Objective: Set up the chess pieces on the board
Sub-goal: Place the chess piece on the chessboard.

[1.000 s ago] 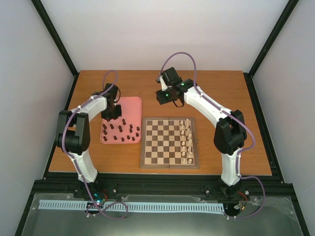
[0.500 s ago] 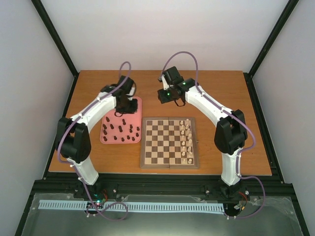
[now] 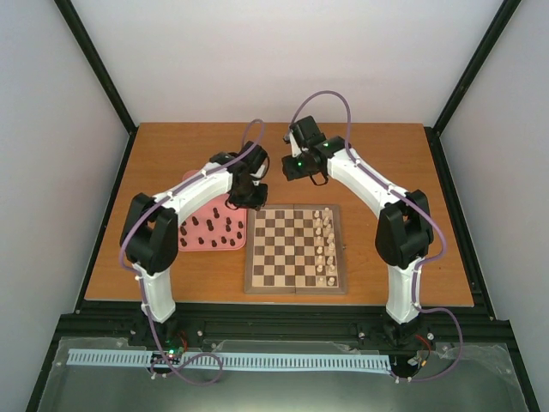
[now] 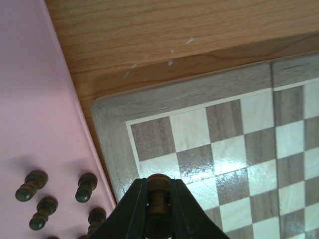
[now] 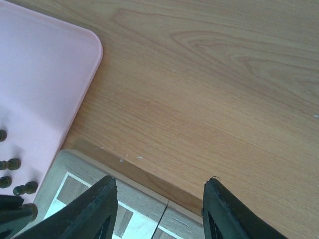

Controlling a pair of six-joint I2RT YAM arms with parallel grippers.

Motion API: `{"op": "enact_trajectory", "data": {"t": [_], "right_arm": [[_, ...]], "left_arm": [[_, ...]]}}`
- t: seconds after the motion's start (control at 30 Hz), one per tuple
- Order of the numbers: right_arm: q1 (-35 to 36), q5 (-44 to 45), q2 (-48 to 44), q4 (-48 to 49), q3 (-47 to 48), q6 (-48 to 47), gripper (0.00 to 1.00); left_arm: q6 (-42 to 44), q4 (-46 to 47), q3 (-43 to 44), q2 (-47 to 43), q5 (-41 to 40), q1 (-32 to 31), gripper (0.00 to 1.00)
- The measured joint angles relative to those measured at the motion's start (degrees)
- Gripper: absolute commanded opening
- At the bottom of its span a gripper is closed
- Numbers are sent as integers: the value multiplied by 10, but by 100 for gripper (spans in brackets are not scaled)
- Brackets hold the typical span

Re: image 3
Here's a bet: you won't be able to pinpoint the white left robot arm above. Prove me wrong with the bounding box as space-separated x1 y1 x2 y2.
119 148 270 346

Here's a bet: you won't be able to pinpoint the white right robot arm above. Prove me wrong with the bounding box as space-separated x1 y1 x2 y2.
282 116 434 346

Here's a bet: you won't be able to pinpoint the wooden chess board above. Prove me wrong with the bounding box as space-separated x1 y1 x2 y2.
244 204 347 295

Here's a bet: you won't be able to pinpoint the row of white chess pieces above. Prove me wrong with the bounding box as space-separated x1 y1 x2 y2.
312 207 340 288

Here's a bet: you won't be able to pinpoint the pink plastic tray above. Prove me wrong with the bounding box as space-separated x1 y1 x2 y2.
175 172 247 252

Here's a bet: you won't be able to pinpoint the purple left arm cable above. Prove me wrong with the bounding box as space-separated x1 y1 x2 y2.
118 118 226 385

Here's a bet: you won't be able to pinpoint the black aluminium frame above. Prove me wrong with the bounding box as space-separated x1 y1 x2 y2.
27 1 540 411

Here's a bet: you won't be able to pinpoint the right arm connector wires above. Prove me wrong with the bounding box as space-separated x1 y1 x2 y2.
407 332 437 368

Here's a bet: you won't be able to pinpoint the light blue cable duct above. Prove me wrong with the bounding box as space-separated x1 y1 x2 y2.
66 348 391 374

